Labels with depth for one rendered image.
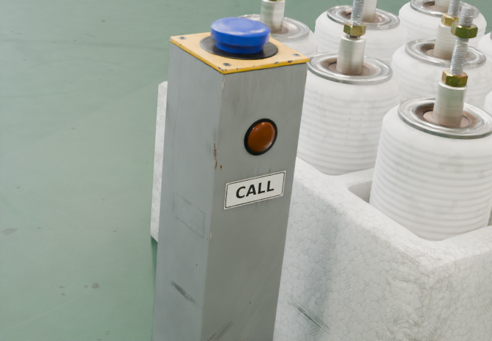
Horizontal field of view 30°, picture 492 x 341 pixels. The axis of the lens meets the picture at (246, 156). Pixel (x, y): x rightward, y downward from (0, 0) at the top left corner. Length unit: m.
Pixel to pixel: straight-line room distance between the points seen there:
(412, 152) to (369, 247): 0.08
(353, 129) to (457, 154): 0.12
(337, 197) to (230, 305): 0.13
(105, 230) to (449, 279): 0.46
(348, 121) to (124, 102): 0.63
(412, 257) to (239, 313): 0.13
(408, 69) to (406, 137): 0.17
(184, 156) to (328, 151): 0.18
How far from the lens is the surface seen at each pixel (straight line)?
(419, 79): 0.85
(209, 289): 0.66
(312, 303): 0.78
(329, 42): 0.94
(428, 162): 0.69
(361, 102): 0.77
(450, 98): 0.71
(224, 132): 0.60
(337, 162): 0.79
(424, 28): 1.01
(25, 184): 1.11
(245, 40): 0.61
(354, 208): 0.72
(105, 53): 1.56
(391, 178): 0.71
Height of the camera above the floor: 0.51
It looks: 25 degrees down
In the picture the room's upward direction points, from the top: 6 degrees clockwise
